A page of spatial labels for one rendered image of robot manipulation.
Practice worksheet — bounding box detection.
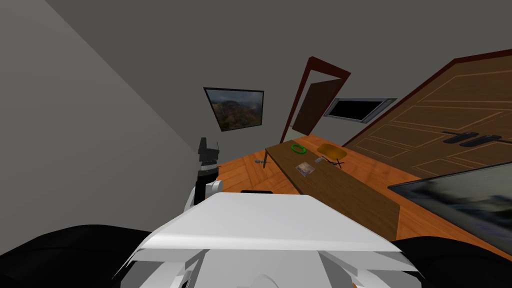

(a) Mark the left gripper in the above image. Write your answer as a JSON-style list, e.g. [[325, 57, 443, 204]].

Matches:
[[197, 137, 221, 169]]

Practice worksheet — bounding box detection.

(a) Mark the framed landscape picture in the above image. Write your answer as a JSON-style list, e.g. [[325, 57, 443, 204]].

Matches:
[[203, 86, 265, 133]]

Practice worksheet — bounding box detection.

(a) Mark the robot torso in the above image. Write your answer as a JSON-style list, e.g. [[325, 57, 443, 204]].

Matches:
[[113, 189, 422, 288]]

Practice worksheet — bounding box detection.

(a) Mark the dark brown open door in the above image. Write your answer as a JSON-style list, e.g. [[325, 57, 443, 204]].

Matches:
[[291, 77, 346, 137]]

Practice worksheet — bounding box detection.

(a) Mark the yellow chair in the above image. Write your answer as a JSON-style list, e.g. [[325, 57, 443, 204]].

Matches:
[[316, 143, 349, 169]]

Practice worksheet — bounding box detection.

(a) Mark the long brown wooden table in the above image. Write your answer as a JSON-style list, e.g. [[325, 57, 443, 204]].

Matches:
[[263, 139, 402, 243]]

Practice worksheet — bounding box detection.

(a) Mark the brown panelled wooden door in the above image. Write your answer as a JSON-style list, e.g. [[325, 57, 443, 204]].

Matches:
[[343, 49, 512, 181]]

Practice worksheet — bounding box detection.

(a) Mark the large dark framed picture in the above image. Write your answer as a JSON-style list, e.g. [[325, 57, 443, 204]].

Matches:
[[387, 161, 512, 257]]

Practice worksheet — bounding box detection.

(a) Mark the dark window with grey frame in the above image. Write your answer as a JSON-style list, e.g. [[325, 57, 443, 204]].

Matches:
[[323, 97, 398, 125]]

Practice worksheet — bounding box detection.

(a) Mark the black door handle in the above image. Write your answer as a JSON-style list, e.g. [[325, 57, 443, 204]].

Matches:
[[459, 134, 503, 148], [441, 131, 480, 145]]

